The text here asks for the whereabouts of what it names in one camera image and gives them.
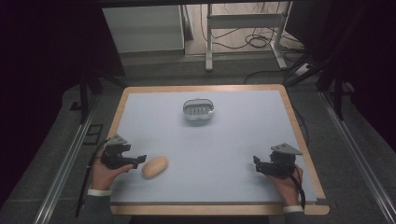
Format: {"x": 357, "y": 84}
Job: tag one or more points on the black metal stand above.
{"x": 85, "y": 93}
{"x": 330, "y": 77}

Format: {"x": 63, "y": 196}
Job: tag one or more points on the white metal desk frame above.
{"x": 246, "y": 28}

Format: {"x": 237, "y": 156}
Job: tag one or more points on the grey oval soap dish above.
{"x": 198, "y": 109}

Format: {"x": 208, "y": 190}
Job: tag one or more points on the person's right hand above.
{"x": 288, "y": 188}

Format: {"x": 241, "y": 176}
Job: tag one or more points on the aluminium floor rail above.
{"x": 358, "y": 155}
{"x": 67, "y": 165}

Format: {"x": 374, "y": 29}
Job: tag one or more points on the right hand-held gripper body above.
{"x": 279, "y": 163}

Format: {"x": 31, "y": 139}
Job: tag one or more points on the brown bread roll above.
{"x": 154, "y": 167}

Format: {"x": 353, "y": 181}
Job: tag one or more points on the white power strip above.
{"x": 302, "y": 69}

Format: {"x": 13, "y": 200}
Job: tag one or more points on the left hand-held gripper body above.
{"x": 114, "y": 154}

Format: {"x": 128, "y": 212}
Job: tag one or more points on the light blue table mat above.
{"x": 202, "y": 149}

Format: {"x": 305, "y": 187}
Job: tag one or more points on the grey cabinet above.
{"x": 144, "y": 29}

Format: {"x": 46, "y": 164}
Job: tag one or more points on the person's left hand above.
{"x": 104, "y": 175}

